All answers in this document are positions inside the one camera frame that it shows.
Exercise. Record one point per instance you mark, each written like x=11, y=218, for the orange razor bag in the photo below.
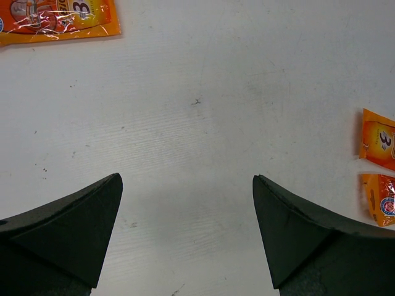
x=379, y=191
x=377, y=139
x=35, y=21

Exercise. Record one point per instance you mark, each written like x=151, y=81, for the orange razor bag lower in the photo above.
x=379, y=191

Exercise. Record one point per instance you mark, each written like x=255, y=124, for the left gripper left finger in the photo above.
x=59, y=248

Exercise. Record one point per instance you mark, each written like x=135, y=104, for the orange razor bag upper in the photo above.
x=377, y=139

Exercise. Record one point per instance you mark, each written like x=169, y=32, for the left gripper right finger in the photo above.
x=311, y=250

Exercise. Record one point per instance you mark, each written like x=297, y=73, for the orange razor bag far left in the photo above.
x=35, y=21

